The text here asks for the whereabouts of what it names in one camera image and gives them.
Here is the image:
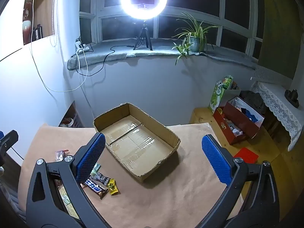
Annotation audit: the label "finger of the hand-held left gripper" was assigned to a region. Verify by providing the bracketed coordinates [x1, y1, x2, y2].
[0, 130, 19, 158]

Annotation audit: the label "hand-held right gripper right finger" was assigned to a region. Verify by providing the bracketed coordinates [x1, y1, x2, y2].
[197, 134, 281, 228]

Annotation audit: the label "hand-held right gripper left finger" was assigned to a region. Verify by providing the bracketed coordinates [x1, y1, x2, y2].
[26, 132, 112, 228]

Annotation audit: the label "black candy wrapper white print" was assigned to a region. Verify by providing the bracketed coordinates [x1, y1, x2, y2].
[91, 171, 112, 186]

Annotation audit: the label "clear snack packet red seal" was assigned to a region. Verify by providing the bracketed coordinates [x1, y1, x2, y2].
[55, 148, 69, 163]

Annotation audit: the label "yellow cake packet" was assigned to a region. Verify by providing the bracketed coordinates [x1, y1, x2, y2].
[54, 178, 80, 220]

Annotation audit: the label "green candy in clear wrapper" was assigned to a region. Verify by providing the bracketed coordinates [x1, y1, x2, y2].
[91, 163, 101, 177]

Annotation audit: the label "brown chocolate bar blue letters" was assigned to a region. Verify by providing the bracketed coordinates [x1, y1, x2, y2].
[84, 178, 110, 199]

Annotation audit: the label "red flat lid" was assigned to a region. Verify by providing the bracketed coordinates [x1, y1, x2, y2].
[233, 147, 259, 164]

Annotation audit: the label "yellow candy wrapper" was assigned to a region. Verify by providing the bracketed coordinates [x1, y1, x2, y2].
[106, 179, 119, 196]

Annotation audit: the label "white plastic basket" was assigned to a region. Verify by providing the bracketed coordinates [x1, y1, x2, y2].
[71, 115, 83, 128]

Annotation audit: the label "red cardboard box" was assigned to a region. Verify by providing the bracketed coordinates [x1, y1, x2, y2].
[213, 97, 265, 145]

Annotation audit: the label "blue cloth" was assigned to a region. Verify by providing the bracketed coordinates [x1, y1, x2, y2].
[241, 108, 258, 123]

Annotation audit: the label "green printed carton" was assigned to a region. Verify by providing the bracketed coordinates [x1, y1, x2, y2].
[208, 75, 234, 113]

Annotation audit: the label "dark cloth bag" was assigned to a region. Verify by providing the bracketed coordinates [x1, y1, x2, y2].
[239, 90, 264, 115]

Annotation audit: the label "white lace cloth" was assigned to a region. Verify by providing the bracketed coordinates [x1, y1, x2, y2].
[252, 81, 303, 152]

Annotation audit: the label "dark figurine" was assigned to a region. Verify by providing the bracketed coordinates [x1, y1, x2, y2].
[284, 89, 300, 108]

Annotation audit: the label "white power strip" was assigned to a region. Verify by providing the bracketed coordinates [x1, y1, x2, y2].
[75, 41, 90, 52]

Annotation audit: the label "red and white vase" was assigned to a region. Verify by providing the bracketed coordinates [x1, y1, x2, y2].
[23, 2, 32, 44]

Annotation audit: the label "spider plant in grey pot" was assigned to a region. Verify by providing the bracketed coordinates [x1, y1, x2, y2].
[171, 13, 219, 66]

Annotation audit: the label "grey windowsill mat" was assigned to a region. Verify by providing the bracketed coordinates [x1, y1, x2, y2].
[67, 38, 258, 71]

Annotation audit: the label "olive green curtain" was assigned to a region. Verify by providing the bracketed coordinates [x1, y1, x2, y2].
[258, 0, 302, 86]

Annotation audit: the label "white cable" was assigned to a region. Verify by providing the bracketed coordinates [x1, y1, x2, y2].
[30, 0, 89, 93]

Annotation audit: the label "black cable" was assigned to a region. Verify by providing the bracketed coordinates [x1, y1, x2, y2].
[77, 45, 135, 77]

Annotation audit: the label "wooden wall cabinet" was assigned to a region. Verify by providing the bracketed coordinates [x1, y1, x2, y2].
[22, 0, 56, 45]

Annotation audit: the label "ring light on black tripod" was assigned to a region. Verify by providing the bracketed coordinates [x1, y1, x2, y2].
[121, 0, 168, 51]

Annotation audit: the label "white window frame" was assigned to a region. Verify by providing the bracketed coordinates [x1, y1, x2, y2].
[79, 0, 263, 60]

